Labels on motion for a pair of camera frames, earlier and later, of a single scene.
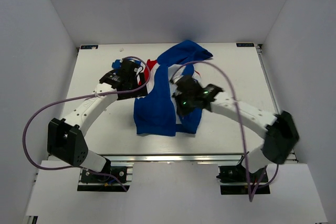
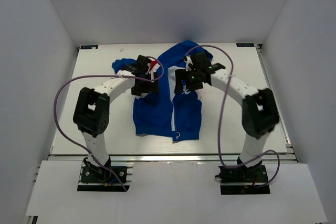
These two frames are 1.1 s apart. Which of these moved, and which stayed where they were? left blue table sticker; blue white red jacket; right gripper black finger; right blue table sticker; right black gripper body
Moved: right gripper black finger; right black gripper body
Stayed: right blue table sticker; left blue table sticker; blue white red jacket
